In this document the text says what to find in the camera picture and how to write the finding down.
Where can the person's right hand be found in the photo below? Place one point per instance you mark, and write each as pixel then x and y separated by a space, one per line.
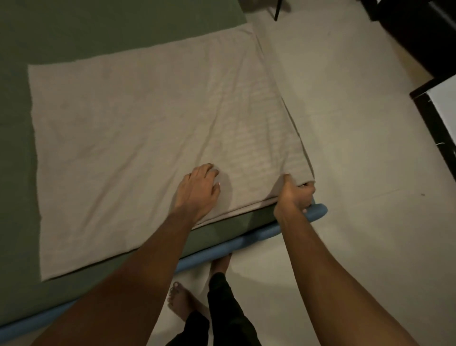
pixel 292 198

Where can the black frame with white panel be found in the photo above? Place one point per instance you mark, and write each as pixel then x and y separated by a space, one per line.
pixel 436 117

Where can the black trousers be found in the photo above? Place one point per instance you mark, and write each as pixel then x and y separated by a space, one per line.
pixel 228 317

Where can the person's right forearm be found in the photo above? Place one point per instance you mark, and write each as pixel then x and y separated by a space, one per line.
pixel 335 285

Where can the blue foam edge padding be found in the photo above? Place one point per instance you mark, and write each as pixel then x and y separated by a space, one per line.
pixel 228 246

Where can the person's right foot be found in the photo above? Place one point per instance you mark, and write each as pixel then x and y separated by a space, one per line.
pixel 221 263

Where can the person's left thumb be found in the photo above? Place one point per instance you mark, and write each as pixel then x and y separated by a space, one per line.
pixel 216 189

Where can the dark wooden cabinet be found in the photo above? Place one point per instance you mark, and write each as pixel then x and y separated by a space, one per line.
pixel 416 28

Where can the black chair leg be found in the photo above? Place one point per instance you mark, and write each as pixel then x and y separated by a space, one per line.
pixel 278 9

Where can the green bed sheet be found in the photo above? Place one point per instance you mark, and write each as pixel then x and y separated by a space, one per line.
pixel 42 32

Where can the person's left forearm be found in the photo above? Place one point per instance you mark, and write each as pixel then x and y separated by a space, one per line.
pixel 121 285

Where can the person's left hand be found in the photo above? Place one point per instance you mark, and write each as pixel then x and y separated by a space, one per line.
pixel 194 194

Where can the beige cloth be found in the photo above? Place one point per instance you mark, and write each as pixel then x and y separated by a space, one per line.
pixel 135 149

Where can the person's left foot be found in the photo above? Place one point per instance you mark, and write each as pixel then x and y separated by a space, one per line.
pixel 181 303

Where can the person's right thumb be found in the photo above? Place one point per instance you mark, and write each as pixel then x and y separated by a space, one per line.
pixel 286 180

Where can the person's foot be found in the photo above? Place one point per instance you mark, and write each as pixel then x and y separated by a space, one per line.
pixel 181 303
pixel 221 263

